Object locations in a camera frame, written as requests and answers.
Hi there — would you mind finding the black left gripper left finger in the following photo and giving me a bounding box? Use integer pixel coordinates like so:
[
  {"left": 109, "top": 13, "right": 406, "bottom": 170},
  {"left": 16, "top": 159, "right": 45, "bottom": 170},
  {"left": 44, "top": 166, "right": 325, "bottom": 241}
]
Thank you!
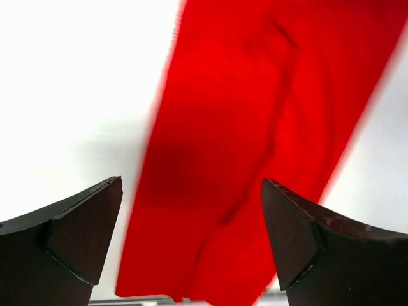
[{"left": 1, "top": 177, "right": 123, "bottom": 306}]

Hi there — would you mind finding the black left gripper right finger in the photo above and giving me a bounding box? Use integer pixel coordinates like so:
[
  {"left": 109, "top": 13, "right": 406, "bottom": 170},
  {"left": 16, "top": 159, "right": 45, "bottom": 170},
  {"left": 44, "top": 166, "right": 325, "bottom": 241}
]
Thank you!
[{"left": 261, "top": 179, "right": 407, "bottom": 306}]

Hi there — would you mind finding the red t-shirt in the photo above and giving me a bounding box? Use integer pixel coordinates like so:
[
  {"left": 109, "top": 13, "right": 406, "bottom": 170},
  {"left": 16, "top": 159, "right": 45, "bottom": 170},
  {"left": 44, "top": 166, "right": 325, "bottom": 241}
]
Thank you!
[{"left": 115, "top": 1, "right": 407, "bottom": 305}]

